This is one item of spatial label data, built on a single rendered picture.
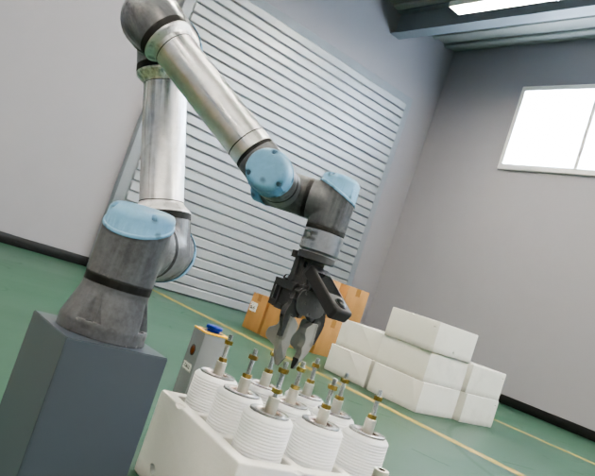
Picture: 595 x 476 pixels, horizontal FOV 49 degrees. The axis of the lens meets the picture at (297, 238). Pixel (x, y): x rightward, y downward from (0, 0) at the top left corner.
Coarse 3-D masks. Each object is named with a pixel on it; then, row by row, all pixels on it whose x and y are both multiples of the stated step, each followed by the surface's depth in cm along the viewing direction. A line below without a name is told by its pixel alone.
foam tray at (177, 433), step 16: (160, 400) 140; (176, 400) 135; (160, 416) 138; (176, 416) 132; (192, 416) 127; (160, 432) 135; (176, 432) 129; (192, 432) 124; (208, 432) 120; (144, 448) 139; (160, 448) 133; (176, 448) 127; (192, 448) 122; (208, 448) 117; (224, 448) 113; (144, 464) 136; (160, 464) 131; (176, 464) 125; (192, 464) 120; (208, 464) 116; (224, 464) 111; (240, 464) 108; (256, 464) 110; (272, 464) 113; (288, 464) 118
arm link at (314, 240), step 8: (304, 232) 120; (312, 232) 120; (320, 232) 119; (328, 232) 119; (304, 240) 120; (312, 240) 119; (320, 240) 118; (328, 240) 119; (336, 240) 119; (304, 248) 120; (312, 248) 119; (320, 248) 118; (328, 248) 119; (336, 248) 120; (328, 256) 119; (336, 256) 120
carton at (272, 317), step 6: (270, 306) 518; (270, 312) 516; (276, 312) 511; (264, 318) 519; (270, 318) 514; (276, 318) 508; (300, 318) 503; (264, 324) 517; (270, 324) 511; (276, 324) 506; (264, 330) 515; (264, 336) 512
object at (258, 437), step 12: (240, 420) 117; (252, 420) 115; (264, 420) 114; (276, 420) 115; (288, 420) 118; (240, 432) 116; (252, 432) 114; (264, 432) 114; (276, 432) 115; (288, 432) 117; (240, 444) 115; (252, 444) 114; (264, 444) 114; (276, 444) 115; (252, 456) 114; (264, 456) 114; (276, 456) 115
